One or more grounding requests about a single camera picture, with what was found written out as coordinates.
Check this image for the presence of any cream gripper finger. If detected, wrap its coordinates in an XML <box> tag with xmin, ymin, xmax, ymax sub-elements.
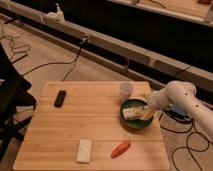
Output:
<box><xmin>131</xmin><ymin>96</ymin><xmax>147</xmax><ymax>103</ymax></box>

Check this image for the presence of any orange red pepper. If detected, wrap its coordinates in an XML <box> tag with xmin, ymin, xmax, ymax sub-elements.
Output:
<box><xmin>111</xmin><ymin>141</ymin><xmax>131</xmax><ymax>158</ymax></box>

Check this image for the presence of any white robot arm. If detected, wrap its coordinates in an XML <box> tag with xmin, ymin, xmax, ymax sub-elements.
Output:
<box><xmin>142</xmin><ymin>81</ymin><xmax>213</xmax><ymax>140</ymax></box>

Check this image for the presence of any white sponge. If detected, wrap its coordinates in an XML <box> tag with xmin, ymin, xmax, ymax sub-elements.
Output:
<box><xmin>76</xmin><ymin>139</ymin><xmax>92</xmax><ymax>163</ymax></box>

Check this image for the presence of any dark green plate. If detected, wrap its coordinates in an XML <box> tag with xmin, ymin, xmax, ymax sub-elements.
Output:
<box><xmin>120</xmin><ymin>99</ymin><xmax>153</xmax><ymax>131</ymax></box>

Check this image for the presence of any white food block on plate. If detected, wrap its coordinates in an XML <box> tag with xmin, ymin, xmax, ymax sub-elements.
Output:
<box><xmin>123</xmin><ymin>106</ymin><xmax>144</xmax><ymax>120</ymax></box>

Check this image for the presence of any translucent plastic cup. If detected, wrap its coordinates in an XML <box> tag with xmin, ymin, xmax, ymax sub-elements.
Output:
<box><xmin>119</xmin><ymin>82</ymin><xmax>133</xmax><ymax>101</ymax></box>

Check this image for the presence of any blue electronic box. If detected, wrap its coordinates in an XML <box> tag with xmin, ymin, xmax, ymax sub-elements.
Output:
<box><xmin>170</xmin><ymin>105</ymin><xmax>187</xmax><ymax>119</ymax></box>

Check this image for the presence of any black rectangular remote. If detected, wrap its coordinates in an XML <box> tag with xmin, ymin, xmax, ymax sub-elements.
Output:
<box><xmin>54</xmin><ymin>90</ymin><xmax>66</xmax><ymax>107</ymax></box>

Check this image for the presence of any black chair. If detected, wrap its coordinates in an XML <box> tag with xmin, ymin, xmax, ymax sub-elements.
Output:
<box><xmin>0</xmin><ymin>43</ymin><xmax>36</xmax><ymax>161</ymax></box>

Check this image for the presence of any black cable near robot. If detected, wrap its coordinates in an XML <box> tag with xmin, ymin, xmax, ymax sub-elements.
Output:
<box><xmin>158</xmin><ymin>111</ymin><xmax>213</xmax><ymax>171</ymax></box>

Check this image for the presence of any black floor cable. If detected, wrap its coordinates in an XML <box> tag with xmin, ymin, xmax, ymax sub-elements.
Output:
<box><xmin>0</xmin><ymin>19</ymin><xmax>90</xmax><ymax>82</ymax></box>

